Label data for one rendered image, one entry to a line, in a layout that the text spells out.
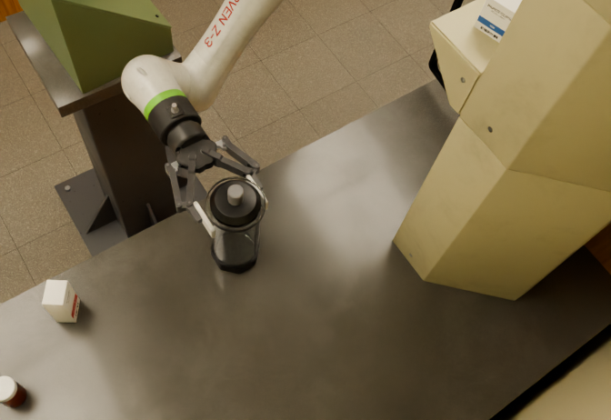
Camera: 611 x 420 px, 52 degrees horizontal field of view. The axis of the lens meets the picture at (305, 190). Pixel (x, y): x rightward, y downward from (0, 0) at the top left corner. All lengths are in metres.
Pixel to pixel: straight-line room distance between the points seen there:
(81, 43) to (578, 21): 1.03
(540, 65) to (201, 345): 0.81
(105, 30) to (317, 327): 0.78
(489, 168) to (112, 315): 0.77
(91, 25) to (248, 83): 1.40
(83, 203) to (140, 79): 1.25
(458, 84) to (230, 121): 1.77
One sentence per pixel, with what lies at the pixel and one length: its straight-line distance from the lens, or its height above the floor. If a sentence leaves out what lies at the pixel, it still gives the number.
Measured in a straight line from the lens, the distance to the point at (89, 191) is 2.52.
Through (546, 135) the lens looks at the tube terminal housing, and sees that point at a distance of 0.91.
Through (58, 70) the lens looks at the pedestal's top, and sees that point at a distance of 1.65.
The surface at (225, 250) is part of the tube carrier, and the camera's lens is 1.24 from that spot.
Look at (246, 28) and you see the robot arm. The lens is 1.35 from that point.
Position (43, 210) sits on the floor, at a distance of 2.54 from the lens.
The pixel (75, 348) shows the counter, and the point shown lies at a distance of 1.32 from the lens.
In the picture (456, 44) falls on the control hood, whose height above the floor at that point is 1.51.
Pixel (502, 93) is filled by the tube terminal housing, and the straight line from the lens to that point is 0.92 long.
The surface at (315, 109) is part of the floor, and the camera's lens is 2.71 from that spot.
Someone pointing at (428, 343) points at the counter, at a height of 0.94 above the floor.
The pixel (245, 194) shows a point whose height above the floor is 1.18.
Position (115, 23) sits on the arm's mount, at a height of 1.11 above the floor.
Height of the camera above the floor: 2.18
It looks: 61 degrees down
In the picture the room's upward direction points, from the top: 12 degrees clockwise
